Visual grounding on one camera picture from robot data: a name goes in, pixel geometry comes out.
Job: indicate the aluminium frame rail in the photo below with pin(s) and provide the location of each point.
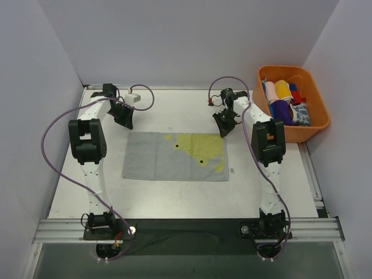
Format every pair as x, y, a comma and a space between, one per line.
303, 230

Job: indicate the pink rolled towel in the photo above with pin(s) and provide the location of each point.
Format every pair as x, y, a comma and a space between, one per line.
270, 92

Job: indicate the purple rolled towel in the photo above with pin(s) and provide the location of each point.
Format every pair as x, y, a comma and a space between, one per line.
280, 109

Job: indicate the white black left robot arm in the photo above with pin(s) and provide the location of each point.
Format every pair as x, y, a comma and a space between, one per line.
89, 148

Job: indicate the blue rolled towel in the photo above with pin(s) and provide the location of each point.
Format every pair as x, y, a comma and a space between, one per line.
271, 111

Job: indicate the red rolled towel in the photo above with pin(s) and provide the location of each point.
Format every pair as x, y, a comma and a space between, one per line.
296, 98

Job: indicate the yellow green towel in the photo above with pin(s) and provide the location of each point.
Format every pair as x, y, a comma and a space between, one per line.
176, 157

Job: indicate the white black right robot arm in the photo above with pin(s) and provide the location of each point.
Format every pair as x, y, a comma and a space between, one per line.
266, 142

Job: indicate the orange plastic basket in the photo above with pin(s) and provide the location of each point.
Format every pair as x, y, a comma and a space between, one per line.
307, 87

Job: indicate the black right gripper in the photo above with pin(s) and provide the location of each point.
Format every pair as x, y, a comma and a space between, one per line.
224, 118

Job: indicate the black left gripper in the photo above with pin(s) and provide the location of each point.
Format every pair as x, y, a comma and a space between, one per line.
121, 110

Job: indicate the blue white patterned towel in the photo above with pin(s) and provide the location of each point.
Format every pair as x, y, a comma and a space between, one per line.
300, 115

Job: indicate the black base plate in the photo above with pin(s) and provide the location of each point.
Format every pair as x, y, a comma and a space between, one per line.
190, 237

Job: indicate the yellow rolled towel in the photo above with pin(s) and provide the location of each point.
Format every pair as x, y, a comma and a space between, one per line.
282, 90

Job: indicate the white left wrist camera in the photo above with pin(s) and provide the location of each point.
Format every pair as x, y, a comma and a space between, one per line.
131, 99

